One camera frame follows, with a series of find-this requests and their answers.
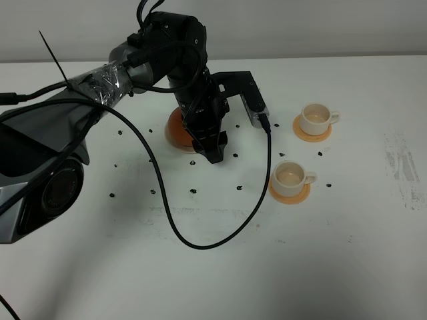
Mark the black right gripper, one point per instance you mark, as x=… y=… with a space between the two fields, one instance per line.
x=202 y=111

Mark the brown clay teapot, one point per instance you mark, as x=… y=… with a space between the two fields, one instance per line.
x=177 y=129

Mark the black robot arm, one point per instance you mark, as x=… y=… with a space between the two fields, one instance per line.
x=43 y=150

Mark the beige teapot saucer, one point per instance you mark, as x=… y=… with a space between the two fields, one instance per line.
x=183 y=149

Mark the near white teacup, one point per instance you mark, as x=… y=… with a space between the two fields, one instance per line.
x=289 y=178

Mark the white teacup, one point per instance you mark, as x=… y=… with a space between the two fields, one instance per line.
x=315 y=119
x=289 y=178

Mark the near orange coaster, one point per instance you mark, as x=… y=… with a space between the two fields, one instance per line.
x=296 y=199

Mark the far white teacup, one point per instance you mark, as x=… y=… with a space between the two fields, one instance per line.
x=315 y=119

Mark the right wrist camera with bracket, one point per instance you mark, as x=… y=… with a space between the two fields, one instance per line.
x=243 y=84

